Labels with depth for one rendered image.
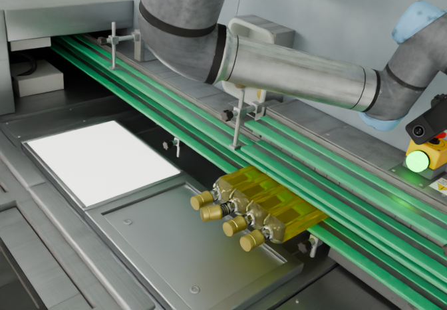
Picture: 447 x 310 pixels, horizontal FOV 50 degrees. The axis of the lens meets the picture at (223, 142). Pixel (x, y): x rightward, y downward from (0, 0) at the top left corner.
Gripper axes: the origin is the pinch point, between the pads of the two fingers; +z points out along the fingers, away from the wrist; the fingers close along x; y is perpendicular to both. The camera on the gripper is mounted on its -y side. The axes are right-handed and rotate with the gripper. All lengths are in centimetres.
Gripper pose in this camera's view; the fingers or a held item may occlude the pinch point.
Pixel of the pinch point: (440, 126)
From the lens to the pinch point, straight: 109.4
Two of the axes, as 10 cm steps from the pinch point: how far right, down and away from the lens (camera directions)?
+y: 8.3, -5.6, -0.8
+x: -5.1, -8.0, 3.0
